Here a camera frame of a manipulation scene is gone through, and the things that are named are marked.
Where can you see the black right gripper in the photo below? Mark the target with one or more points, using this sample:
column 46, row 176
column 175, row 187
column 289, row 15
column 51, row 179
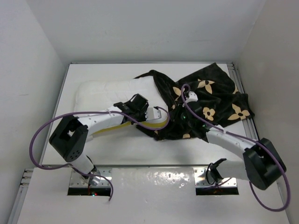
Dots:
column 175, row 113

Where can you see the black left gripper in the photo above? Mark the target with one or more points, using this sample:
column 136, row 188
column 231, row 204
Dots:
column 144, row 109

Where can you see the black pillowcase with beige flowers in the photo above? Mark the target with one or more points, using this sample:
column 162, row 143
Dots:
column 219, row 100

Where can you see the white pillow with yellow edge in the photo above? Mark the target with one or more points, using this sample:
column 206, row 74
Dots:
column 99, row 95

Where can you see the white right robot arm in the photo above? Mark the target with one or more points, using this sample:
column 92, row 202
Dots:
column 260, row 162

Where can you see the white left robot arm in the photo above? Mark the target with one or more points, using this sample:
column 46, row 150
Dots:
column 70, row 135

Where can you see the white front cover board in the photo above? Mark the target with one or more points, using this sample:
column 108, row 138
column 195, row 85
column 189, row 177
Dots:
column 141, row 196

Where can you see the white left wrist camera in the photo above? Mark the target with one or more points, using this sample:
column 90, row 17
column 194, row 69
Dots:
column 152, row 113

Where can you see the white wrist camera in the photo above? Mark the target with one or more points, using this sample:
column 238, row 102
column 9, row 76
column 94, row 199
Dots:
column 152, row 113
column 191, row 97

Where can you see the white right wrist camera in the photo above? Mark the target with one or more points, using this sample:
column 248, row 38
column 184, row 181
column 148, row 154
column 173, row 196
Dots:
column 191, row 97

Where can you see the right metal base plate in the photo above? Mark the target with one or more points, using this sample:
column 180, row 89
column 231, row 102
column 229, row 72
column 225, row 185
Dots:
column 201, row 182

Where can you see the metal base plate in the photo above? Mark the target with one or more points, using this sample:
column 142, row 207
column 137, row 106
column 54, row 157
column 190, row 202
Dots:
column 201, row 182
column 78, row 181

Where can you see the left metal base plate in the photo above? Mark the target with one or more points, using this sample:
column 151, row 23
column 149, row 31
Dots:
column 78, row 181

